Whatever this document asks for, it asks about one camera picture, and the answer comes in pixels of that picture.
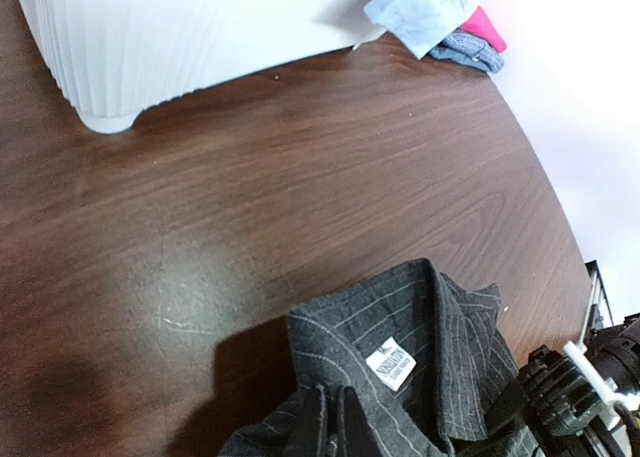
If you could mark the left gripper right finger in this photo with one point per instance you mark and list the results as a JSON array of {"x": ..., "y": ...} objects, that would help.
[{"x": 354, "y": 436}]

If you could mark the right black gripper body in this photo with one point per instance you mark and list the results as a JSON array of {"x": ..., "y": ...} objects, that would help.
[{"x": 553, "y": 400}]

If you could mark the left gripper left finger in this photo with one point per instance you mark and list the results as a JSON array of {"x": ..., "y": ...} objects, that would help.
[{"x": 308, "y": 437}]

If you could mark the black striped shirt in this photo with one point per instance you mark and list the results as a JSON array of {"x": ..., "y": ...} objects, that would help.
[{"x": 423, "y": 354}]

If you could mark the red t-shirt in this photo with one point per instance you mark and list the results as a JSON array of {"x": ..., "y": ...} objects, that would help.
[{"x": 480, "y": 25}]

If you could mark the white plastic laundry bin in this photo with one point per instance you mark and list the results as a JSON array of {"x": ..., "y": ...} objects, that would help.
[{"x": 114, "y": 59}]

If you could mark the folded blue checkered shirt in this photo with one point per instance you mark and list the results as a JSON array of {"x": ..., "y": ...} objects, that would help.
[{"x": 468, "y": 50}]

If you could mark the light blue shirt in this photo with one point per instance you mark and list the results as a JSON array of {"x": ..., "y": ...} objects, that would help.
[{"x": 420, "y": 25}]

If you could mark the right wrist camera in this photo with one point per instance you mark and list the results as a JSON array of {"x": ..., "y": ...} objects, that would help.
[{"x": 608, "y": 394}]

